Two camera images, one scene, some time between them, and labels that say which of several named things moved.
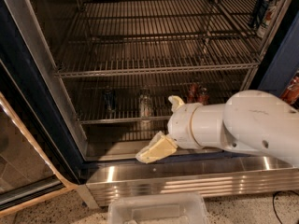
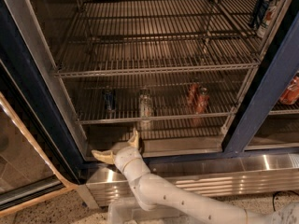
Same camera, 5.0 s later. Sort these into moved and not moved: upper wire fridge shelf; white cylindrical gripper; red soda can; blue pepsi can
Moved: white cylindrical gripper
Not moved: upper wire fridge shelf; red soda can; blue pepsi can
